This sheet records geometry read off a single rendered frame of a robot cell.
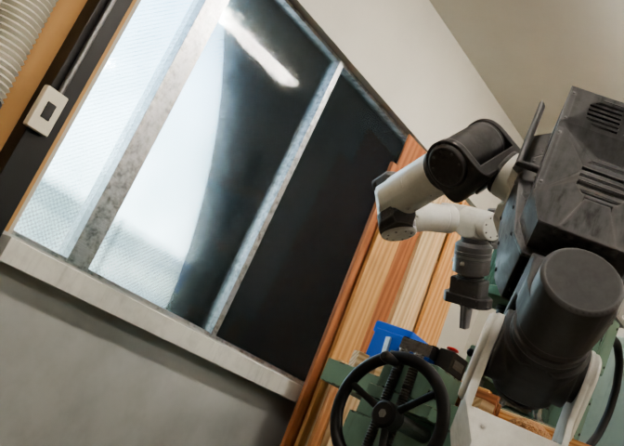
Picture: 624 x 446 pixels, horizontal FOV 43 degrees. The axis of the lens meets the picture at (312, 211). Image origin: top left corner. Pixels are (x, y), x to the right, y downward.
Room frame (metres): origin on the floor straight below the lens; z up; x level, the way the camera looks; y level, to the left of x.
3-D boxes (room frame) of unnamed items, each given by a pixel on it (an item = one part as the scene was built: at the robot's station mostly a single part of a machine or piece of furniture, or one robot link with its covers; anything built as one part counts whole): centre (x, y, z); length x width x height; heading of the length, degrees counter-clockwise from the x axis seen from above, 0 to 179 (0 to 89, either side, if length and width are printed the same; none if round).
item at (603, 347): (2.05, -0.82, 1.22); 0.09 x 0.08 x 0.15; 137
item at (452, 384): (1.88, -0.40, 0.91); 0.15 x 0.14 x 0.09; 47
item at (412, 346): (1.88, -0.40, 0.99); 0.13 x 0.11 x 0.06; 47
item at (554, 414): (2.02, -0.81, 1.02); 0.09 x 0.07 x 0.12; 47
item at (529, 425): (1.79, -0.65, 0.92); 0.14 x 0.09 x 0.04; 137
